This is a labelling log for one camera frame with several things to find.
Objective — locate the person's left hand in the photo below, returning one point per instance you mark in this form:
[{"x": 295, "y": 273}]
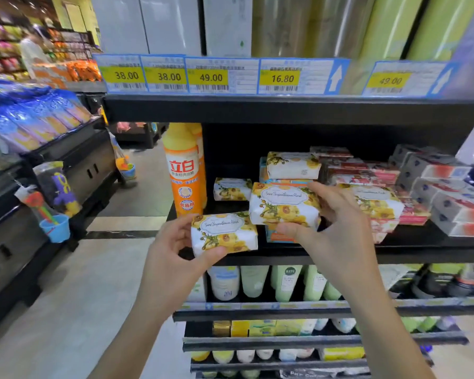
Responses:
[{"x": 166, "y": 272}]

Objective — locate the person's right hand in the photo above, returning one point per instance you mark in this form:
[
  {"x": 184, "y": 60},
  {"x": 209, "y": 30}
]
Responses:
[{"x": 347, "y": 248}]

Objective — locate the person's left thumb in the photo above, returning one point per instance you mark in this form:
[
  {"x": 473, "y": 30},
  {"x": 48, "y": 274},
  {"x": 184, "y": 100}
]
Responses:
[{"x": 209, "y": 256}]

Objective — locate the person's right thumb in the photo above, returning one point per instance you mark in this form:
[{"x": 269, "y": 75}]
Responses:
[{"x": 296, "y": 232}]

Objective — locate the sunflower print soap packet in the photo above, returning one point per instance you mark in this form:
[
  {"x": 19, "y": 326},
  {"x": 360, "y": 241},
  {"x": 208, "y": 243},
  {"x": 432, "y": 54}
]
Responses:
[
  {"x": 225, "y": 232},
  {"x": 292, "y": 164},
  {"x": 377, "y": 201},
  {"x": 280, "y": 205},
  {"x": 232, "y": 189}
]

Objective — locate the person's left forearm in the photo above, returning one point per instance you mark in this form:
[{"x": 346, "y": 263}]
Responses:
[{"x": 130, "y": 343}]

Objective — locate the person's right forearm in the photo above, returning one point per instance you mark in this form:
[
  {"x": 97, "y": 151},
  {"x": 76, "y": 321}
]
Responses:
[{"x": 383, "y": 335}]

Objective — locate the blue and orange soap packet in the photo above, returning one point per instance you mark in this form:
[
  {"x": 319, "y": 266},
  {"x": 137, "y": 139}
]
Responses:
[
  {"x": 276, "y": 236},
  {"x": 265, "y": 178}
]

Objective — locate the row of pale lotion bottles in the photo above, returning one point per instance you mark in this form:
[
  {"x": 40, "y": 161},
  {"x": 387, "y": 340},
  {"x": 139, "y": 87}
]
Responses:
[{"x": 256, "y": 282}]

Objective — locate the row of yellow boxes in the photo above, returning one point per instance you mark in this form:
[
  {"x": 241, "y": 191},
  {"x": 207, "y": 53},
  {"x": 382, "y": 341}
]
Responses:
[{"x": 256, "y": 328}]

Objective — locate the stack of pink soap boxes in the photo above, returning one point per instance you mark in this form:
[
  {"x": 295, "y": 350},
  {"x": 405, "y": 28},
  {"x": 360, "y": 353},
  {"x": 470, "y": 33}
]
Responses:
[{"x": 359, "y": 173}]

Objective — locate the orange detergent bottle yellow cap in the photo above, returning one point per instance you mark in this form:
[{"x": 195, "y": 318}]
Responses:
[
  {"x": 202, "y": 153},
  {"x": 183, "y": 169}
]

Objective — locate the row of small pale bottles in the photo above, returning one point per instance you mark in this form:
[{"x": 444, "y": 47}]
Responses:
[{"x": 245, "y": 356}]

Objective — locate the black shelf unit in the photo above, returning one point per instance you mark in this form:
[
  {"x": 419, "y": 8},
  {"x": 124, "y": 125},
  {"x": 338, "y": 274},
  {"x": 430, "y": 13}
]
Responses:
[{"x": 260, "y": 110}]

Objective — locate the yellow flat box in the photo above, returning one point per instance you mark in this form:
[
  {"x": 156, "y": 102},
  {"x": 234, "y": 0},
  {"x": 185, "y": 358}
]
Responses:
[{"x": 341, "y": 353}]

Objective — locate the bagged colourful beach toy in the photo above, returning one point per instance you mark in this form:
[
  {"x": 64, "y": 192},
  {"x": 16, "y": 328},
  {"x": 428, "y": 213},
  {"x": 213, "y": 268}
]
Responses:
[{"x": 122, "y": 159}]

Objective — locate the black low table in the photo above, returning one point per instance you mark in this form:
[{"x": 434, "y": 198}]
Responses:
[{"x": 138, "y": 134}]

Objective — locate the row of dark bottles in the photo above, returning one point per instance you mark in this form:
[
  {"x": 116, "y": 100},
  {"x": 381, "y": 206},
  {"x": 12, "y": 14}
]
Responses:
[{"x": 438, "y": 284}]

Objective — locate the blue price tag with arrow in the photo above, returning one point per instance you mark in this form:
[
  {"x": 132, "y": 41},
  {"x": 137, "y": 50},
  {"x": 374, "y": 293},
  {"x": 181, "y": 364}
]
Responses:
[
  {"x": 407, "y": 79},
  {"x": 300, "y": 76}
]

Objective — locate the stack of white soap boxes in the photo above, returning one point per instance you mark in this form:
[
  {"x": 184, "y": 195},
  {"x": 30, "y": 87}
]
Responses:
[{"x": 450, "y": 193}]

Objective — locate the bagged purple toy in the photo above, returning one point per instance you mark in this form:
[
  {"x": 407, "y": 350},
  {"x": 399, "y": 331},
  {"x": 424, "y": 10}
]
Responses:
[{"x": 59, "y": 189}]

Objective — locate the bagged toy with blue bucket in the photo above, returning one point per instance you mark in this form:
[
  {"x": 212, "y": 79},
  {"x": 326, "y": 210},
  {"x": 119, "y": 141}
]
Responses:
[{"x": 47, "y": 217}]

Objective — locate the blue and yellow price tag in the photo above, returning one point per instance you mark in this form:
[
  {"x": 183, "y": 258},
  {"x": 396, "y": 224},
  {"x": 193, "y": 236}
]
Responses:
[
  {"x": 166, "y": 76},
  {"x": 221, "y": 76},
  {"x": 124, "y": 74}
]

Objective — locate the black display counter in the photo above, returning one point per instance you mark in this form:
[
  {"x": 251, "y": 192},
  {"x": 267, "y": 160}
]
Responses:
[{"x": 15, "y": 240}]

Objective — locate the silver foil rolls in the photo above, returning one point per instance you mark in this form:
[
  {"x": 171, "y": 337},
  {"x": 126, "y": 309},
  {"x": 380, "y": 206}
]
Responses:
[{"x": 308, "y": 25}]

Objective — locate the green wrapped roll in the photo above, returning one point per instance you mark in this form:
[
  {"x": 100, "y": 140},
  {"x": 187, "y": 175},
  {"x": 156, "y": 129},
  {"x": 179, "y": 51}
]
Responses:
[
  {"x": 383, "y": 31},
  {"x": 438, "y": 27}
]

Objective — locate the white flat box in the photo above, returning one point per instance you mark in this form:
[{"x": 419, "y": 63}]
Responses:
[
  {"x": 118, "y": 23},
  {"x": 227, "y": 23},
  {"x": 170, "y": 23}
]

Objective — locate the pile of orange packets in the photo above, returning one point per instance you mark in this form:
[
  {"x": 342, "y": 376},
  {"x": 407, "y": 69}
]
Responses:
[{"x": 75, "y": 72}]

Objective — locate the pile of blue packets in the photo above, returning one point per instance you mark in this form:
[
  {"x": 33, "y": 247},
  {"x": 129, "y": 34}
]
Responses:
[{"x": 27, "y": 114}]

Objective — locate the purple packaged item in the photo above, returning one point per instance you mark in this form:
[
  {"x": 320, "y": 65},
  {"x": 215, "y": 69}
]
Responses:
[{"x": 472, "y": 55}]

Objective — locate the shelves of colourful snack bags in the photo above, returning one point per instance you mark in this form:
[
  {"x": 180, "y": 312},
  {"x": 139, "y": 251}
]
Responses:
[{"x": 2, "y": 51}]

